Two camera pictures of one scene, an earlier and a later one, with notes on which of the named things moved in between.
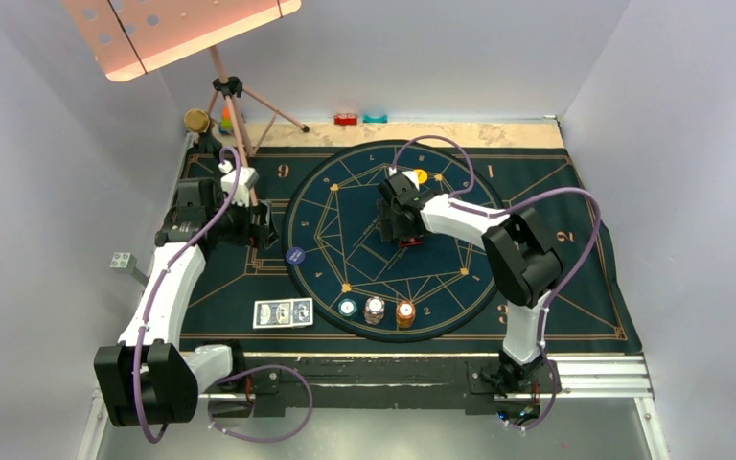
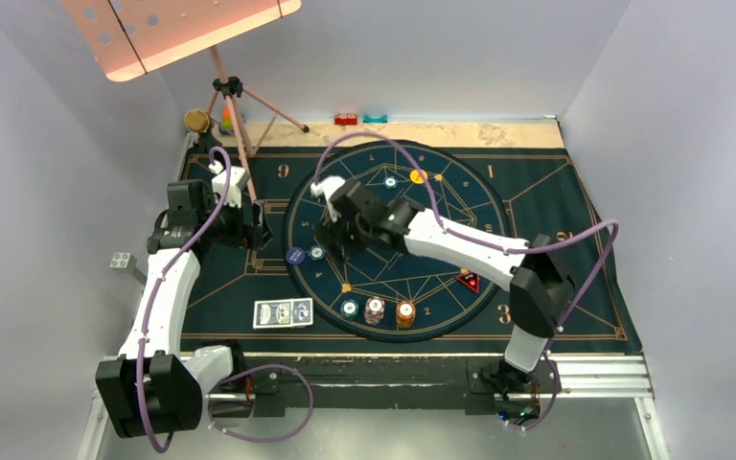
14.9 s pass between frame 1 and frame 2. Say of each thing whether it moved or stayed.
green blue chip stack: stayed
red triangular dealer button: moved
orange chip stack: stayed
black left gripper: stayed
